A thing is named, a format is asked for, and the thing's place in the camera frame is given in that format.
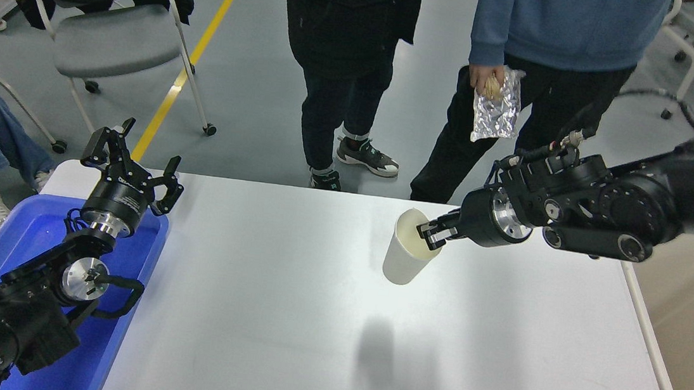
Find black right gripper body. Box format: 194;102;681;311
457;185;507;247

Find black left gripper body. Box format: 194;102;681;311
82;170;153;233

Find blue plastic tray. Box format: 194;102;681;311
0;190;172;390

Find person's right hand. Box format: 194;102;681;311
466;63;505;102

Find white paper cup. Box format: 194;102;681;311
380;205;447;289

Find silver foil bag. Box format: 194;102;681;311
469;64;527;147

